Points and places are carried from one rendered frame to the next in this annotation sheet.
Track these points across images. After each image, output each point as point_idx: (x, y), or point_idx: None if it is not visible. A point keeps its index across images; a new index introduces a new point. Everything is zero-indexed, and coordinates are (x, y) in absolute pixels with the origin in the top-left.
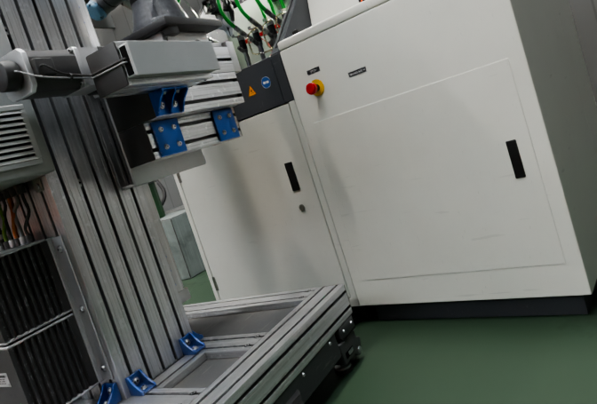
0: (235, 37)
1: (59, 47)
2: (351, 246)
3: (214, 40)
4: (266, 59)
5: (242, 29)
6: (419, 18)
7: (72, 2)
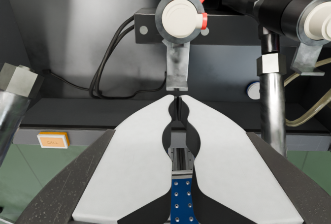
0: (169, 53)
1: None
2: None
3: (21, 105)
4: (318, 150)
5: (285, 131)
6: None
7: None
